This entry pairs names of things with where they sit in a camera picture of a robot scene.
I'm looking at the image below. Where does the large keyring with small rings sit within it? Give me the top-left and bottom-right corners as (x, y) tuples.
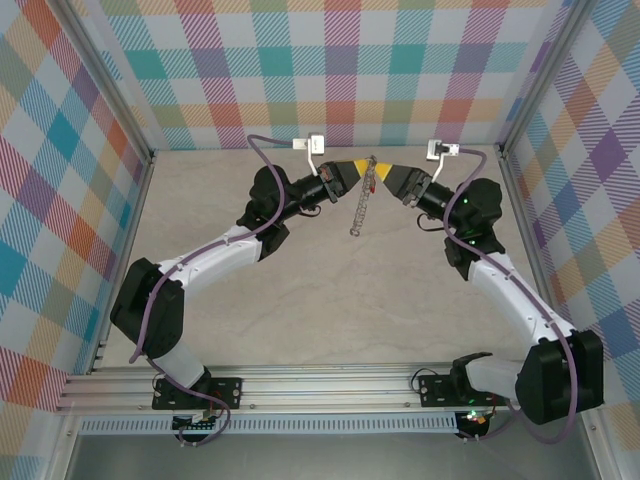
(348, 154), (380, 237)

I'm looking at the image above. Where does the small controller circuit board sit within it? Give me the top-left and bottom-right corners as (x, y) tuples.
(457, 408), (494, 437)
(172, 409), (224, 434)

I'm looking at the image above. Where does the grey metal lower panel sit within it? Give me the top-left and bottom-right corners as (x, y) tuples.
(49, 432), (616, 480)

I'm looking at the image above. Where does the aluminium side rail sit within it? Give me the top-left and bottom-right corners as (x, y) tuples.
(87, 152), (157, 376)
(497, 144), (574, 369)

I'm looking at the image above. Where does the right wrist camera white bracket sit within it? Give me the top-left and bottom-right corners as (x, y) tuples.
(425, 139), (461, 184)

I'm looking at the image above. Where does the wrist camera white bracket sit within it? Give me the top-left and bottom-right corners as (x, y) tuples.
(291, 133), (327, 176)
(425, 139), (461, 184)

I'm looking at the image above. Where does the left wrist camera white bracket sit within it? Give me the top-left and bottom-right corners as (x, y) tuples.
(291, 133), (327, 176)

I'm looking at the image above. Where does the aluminium frame post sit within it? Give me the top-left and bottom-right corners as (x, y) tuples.
(52, 0), (156, 169)
(497, 0), (601, 161)

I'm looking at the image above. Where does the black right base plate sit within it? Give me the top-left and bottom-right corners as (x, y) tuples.
(417, 372), (506, 409)

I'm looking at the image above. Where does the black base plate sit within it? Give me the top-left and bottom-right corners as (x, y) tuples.
(152, 377), (245, 411)
(417, 372), (506, 409)

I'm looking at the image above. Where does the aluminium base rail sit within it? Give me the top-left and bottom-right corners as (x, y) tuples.
(55, 363), (606, 414)

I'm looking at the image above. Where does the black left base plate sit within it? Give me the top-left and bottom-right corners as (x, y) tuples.
(152, 377), (245, 411)

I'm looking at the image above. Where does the white slotted cable duct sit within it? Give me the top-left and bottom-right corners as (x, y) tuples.
(79, 413), (460, 435)

